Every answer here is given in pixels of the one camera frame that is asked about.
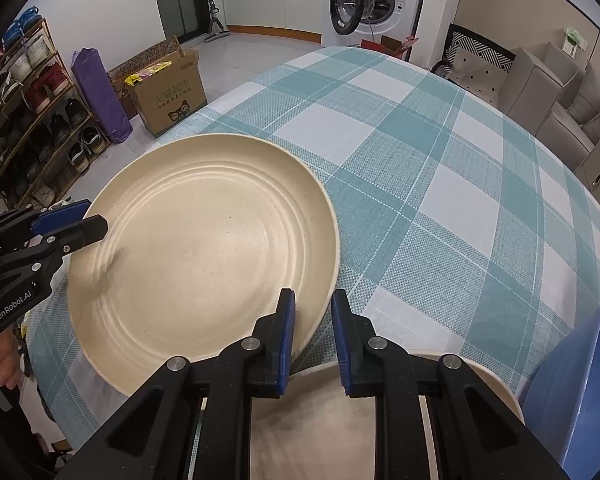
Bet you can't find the black patterned floor mat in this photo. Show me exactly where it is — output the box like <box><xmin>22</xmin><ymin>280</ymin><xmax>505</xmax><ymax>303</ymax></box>
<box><xmin>430</xmin><ymin>24</ymin><xmax>516</xmax><ymax>107</ymax></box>

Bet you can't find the cardboard box with snacks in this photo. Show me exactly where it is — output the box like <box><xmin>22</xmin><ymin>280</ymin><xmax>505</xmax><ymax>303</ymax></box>
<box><xmin>108</xmin><ymin>37</ymin><xmax>208</xmax><ymax>138</ymax></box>

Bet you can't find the purple bag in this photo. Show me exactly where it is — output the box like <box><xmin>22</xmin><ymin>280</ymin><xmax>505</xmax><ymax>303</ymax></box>
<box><xmin>71</xmin><ymin>48</ymin><xmax>133</xmax><ymax>144</ymax></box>

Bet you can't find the beige plate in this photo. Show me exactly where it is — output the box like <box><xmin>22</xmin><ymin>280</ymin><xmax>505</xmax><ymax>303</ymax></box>
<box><xmin>199</xmin><ymin>349</ymin><xmax>526</xmax><ymax>480</ymax></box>
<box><xmin>67</xmin><ymin>133</ymin><xmax>340</xmax><ymax>394</ymax></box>

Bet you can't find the wooden shoe rack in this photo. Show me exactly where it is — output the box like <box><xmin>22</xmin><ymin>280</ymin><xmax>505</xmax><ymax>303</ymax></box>
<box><xmin>0</xmin><ymin>6</ymin><xmax>109</xmax><ymax>210</ymax></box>

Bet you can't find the grey sofa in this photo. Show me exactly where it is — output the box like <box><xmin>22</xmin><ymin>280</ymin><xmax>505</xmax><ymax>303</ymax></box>
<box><xmin>498</xmin><ymin>42</ymin><xmax>600</xmax><ymax>170</ymax></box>

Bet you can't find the red cardboard box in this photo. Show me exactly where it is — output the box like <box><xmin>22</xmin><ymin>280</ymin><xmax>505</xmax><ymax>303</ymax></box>
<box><xmin>360</xmin><ymin>36</ymin><xmax>418</xmax><ymax>61</ymax></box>

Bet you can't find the large dark blue bowl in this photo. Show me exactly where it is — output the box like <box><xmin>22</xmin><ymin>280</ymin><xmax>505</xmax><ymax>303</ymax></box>
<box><xmin>522</xmin><ymin>308</ymin><xmax>600</xmax><ymax>479</ymax></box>

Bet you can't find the person's left hand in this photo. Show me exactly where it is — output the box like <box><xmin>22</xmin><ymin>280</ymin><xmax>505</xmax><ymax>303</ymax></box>
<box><xmin>0</xmin><ymin>328</ymin><xmax>21</xmax><ymax>390</ymax></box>

